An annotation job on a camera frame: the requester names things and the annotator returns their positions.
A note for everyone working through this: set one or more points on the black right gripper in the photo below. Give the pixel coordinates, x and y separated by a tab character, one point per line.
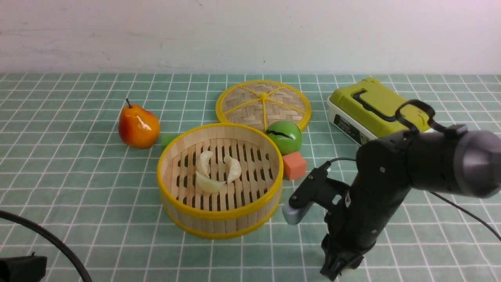
357	213

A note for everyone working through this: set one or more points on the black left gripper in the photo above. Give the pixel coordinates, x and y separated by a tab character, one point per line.
30	268

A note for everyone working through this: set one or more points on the white dumpling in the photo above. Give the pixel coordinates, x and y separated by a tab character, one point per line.
203	166
208	185

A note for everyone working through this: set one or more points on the pale green dumpling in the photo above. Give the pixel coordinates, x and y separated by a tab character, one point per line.
233	168

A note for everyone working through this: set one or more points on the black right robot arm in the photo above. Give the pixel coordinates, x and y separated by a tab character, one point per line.
454	161

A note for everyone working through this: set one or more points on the bamboo steamer tray yellow rim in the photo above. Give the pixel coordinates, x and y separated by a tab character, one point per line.
241	206

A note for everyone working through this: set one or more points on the woven bamboo steamer lid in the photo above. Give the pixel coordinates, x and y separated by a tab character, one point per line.
259	103

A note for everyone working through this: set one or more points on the orange foam cube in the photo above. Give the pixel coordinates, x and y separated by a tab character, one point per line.
294	166

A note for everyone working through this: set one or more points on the green lid white lunch box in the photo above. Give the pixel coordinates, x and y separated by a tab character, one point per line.
365	111

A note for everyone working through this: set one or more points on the orange red toy pear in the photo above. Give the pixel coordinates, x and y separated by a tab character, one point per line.
137	127

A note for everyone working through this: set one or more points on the green foam block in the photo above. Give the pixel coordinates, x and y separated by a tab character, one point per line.
166	139

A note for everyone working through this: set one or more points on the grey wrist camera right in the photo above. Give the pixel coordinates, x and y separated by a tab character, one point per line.
294	216

